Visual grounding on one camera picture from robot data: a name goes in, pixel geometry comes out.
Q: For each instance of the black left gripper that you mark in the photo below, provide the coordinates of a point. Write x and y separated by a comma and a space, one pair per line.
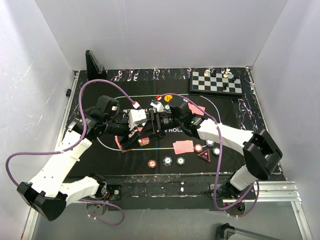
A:
125, 140

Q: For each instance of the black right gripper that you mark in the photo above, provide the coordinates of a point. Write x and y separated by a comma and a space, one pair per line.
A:
149, 127

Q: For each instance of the red playing card deck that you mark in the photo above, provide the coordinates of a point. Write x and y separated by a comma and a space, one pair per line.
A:
133, 141

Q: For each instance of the red poker chip stack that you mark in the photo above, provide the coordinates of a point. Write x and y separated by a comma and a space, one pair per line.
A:
152, 163

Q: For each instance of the yellow dealer button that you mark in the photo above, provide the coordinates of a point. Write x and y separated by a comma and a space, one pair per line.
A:
168, 97

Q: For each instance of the red backed card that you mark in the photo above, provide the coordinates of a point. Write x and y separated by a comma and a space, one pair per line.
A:
190, 145
196, 110
179, 147

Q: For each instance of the green poker chip stack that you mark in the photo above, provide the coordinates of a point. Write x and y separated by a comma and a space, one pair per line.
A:
180, 161

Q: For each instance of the black triangular all-in marker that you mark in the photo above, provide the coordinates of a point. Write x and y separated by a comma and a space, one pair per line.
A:
205, 155

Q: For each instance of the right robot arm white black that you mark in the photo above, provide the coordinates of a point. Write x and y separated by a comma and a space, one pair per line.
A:
261, 153

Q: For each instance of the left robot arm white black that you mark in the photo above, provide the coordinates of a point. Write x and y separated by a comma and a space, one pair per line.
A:
46, 193

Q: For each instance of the black white chess board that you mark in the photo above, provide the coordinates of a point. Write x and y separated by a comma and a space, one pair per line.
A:
213, 86

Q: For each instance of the black card shoe stand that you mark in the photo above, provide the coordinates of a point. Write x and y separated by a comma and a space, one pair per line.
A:
95, 70

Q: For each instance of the white chess piece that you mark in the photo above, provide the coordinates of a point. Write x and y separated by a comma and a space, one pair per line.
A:
206, 73

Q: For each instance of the white chess pawn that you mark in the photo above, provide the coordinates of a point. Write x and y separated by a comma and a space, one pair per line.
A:
226, 73

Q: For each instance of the black case corner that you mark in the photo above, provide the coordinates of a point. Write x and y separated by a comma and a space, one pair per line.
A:
229, 232

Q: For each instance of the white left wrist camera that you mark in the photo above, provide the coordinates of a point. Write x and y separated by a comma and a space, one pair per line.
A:
136, 117

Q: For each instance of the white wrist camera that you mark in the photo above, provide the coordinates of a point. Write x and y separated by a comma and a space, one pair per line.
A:
136, 117
157, 106

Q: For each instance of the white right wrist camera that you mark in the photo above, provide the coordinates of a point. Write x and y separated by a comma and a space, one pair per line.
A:
157, 106

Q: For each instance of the aluminium frame rail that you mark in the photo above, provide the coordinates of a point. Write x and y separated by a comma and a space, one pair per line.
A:
277, 213

